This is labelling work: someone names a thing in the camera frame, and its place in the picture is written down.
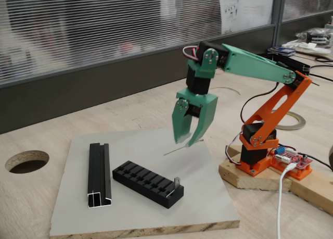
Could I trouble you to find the small grey metal angle bracket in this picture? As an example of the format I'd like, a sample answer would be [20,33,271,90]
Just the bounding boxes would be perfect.
[166,177,181,198]

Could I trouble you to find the black slotted rack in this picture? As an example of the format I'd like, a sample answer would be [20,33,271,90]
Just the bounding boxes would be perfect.
[112,160,185,210]

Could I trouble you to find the wooden base plank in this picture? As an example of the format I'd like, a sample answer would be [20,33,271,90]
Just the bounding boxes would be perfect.
[218,144,292,193]

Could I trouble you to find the blue card stack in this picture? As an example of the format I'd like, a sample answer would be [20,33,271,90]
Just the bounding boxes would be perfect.
[267,47,297,57]

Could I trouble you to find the thin tape roll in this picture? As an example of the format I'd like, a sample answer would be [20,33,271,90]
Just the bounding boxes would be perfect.
[270,109,306,131]

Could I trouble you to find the white printed paper sheet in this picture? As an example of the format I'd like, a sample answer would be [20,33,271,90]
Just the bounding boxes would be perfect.
[220,0,276,36]

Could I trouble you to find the red controller circuit board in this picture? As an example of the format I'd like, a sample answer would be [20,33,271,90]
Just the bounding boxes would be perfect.
[272,144,312,171]

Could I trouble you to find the grey painted wooden board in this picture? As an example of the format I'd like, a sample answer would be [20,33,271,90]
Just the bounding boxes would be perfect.
[49,128,240,237]

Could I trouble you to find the white plastic sheet pile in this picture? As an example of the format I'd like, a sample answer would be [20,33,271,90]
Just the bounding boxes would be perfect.
[282,40,333,55]

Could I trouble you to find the horizontal window blinds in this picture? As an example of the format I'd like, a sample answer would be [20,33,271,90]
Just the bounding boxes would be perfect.
[0,0,333,81]

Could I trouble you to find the long wooden mounting plank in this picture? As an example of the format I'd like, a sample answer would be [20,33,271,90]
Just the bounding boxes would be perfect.
[288,176,333,216]

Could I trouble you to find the black striped device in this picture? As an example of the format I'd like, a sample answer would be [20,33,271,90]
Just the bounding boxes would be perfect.
[296,27,333,46]

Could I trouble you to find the thin black cable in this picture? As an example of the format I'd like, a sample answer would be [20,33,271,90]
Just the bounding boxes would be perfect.
[240,81,281,125]

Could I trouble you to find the gripper servo wire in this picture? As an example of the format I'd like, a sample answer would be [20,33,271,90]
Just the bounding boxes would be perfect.
[182,45,200,62]

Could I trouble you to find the black aluminium profile rail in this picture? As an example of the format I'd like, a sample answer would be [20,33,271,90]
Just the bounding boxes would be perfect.
[87,142,113,209]

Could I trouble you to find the long black metal rail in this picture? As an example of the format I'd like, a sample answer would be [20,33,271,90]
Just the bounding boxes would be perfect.
[260,54,312,76]

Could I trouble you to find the white USB cable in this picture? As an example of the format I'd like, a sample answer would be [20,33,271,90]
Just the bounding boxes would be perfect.
[275,162,297,239]

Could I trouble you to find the grey window frame post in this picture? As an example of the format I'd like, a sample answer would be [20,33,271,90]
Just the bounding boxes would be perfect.
[273,0,286,48]

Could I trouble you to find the black controller power cable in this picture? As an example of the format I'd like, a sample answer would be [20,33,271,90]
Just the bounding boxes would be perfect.
[298,152,333,172]

